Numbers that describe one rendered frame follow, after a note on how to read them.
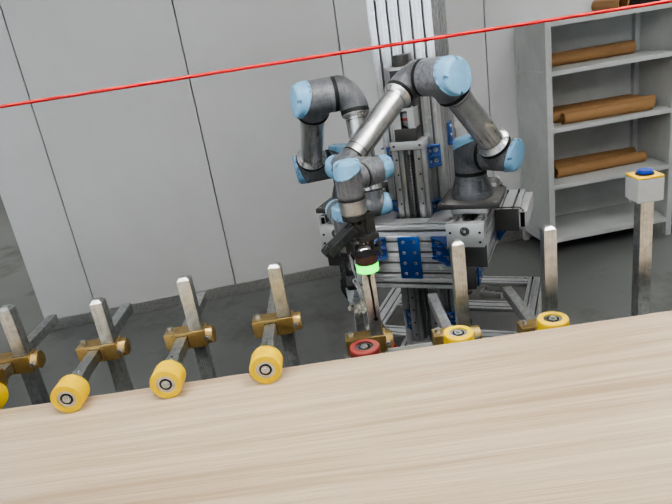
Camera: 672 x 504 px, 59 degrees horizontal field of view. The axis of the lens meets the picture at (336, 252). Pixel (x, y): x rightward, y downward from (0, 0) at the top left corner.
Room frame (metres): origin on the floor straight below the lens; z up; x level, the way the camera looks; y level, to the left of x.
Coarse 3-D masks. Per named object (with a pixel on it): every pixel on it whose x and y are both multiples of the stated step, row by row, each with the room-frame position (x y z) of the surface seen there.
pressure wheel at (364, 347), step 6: (354, 342) 1.42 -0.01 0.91; (360, 342) 1.42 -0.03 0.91; (366, 342) 1.41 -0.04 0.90; (372, 342) 1.40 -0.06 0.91; (354, 348) 1.39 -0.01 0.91; (360, 348) 1.39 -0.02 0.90; (366, 348) 1.38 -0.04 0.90; (372, 348) 1.37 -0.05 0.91; (378, 348) 1.37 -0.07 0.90; (354, 354) 1.37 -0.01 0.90; (360, 354) 1.36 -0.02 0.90; (366, 354) 1.35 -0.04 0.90; (372, 354) 1.36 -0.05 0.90
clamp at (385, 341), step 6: (366, 330) 1.54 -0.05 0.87; (384, 330) 1.53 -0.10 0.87; (390, 330) 1.52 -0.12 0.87; (354, 336) 1.52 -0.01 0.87; (360, 336) 1.51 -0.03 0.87; (366, 336) 1.51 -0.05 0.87; (372, 336) 1.50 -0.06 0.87; (378, 336) 1.50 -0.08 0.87; (384, 336) 1.50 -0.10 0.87; (390, 336) 1.50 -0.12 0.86; (348, 342) 1.50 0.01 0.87; (378, 342) 1.50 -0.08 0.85; (384, 342) 1.50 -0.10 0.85; (390, 342) 1.49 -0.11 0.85; (348, 348) 1.50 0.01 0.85; (384, 348) 1.50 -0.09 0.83; (348, 354) 1.50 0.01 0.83
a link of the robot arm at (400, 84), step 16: (400, 80) 1.91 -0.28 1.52; (384, 96) 1.90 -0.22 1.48; (400, 96) 1.89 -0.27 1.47; (416, 96) 1.93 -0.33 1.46; (384, 112) 1.85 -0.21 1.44; (368, 128) 1.81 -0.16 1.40; (384, 128) 1.84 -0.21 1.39; (352, 144) 1.78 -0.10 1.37; (368, 144) 1.79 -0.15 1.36; (336, 160) 1.75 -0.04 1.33
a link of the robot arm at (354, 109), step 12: (348, 84) 2.02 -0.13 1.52; (348, 96) 2.00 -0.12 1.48; (360, 96) 2.02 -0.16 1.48; (348, 108) 2.00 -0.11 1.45; (360, 108) 2.00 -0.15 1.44; (348, 120) 2.01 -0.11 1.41; (360, 120) 2.00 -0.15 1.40; (348, 132) 2.01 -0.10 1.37; (372, 156) 1.97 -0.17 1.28; (372, 192) 1.92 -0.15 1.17; (384, 192) 1.95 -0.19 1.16; (372, 204) 1.91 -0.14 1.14; (384, 204) 1.91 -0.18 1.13
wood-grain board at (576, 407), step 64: (640, 320) 1.31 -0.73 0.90; (192, 384) 1.35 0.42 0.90; (256, 384) 1.30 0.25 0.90; (320, 384) 1.25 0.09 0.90; (384, 384) 1.21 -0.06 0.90; (448, 384) 1.17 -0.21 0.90; (512, 384) 1.13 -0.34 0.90; (576, 384) 1.09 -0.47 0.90; (640, 384) 1.06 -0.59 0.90; (0, 448) 1.20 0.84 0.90; (64, 448) 1.16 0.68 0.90; (128, 448) 1.12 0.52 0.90; (192, 448) 1.08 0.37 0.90; (256, 448) 1.05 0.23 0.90; (320, 448) 1.01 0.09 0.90; (384, 448) 0.98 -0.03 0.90; (448, 448) 0.95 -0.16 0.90; (512, 448) 0.93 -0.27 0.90; (576, 448) 0.90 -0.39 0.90; (640, 448) 0.87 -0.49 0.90
